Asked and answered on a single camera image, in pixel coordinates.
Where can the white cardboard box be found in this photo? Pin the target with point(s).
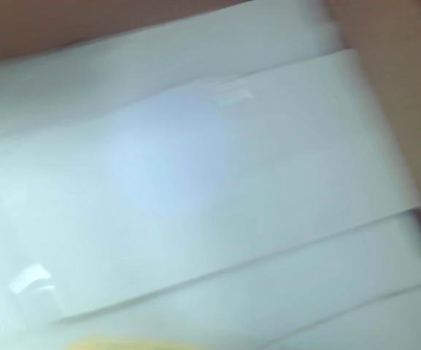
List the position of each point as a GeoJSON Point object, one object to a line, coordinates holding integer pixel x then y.
{"type": "Point", "coordinates": [210, 182]}

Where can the yellow green glue bottle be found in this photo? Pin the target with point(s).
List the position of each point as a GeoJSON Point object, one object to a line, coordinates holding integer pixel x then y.
{"type": "Point", "coordinates": [122, 344]}

